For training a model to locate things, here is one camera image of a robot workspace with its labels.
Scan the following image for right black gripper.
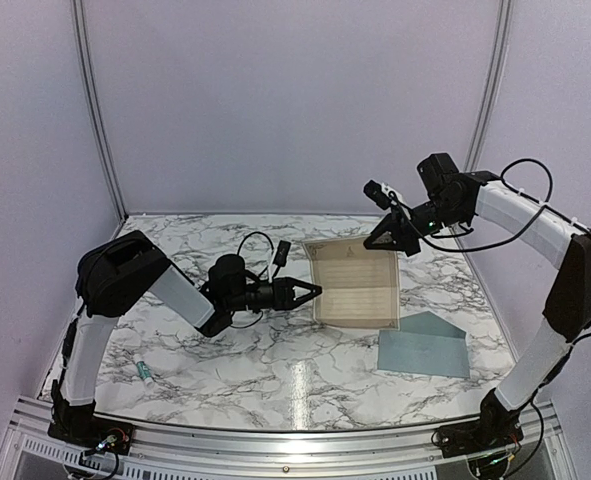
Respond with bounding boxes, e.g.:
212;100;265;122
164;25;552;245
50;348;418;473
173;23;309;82
363;196;467;257

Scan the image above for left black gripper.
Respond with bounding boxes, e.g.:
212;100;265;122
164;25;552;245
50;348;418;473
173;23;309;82
226;277;322;312

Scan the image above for beige letter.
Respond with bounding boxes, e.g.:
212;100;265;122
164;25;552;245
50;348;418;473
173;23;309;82
303;236;400;330

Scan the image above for blue-grey envelope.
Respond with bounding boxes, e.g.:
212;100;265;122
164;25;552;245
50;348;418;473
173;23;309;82
377;312;470;379

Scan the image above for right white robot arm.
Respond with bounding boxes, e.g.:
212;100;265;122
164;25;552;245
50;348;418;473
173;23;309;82
363;153;591;448

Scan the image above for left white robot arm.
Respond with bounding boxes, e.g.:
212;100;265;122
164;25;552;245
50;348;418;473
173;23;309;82
51;230;322;445

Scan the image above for white green glue stick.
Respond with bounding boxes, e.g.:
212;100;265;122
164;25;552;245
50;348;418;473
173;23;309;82
133;354;155;389

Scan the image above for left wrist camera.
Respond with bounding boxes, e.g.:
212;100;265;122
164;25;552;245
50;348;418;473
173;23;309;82
271;240;292;267

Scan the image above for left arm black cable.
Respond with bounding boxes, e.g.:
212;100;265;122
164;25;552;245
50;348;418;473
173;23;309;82
236;230;276;281

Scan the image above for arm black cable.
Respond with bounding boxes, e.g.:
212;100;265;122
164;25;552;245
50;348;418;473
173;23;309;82
236;230;276;281
419;158;556;253

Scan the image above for right aluminium corner post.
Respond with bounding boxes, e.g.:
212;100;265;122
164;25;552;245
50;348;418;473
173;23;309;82
464;0;514;171

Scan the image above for aluminium corner post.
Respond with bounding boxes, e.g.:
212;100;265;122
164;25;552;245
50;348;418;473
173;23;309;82
464;0;514;171
70;0;128;222

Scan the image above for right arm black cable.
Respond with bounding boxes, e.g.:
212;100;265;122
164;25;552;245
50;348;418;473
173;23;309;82
419;158;556;253

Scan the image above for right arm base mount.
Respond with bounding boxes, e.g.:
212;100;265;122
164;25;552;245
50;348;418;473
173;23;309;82
431;419;524;458

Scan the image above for aluminium front rail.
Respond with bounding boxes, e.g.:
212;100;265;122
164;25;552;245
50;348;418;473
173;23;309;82
0;394;576;480

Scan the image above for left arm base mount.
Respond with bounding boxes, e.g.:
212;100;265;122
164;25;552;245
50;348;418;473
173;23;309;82
47;415;134;455

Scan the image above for left aluminium corner post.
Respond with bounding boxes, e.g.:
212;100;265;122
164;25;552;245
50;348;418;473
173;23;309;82
70;0;128;222

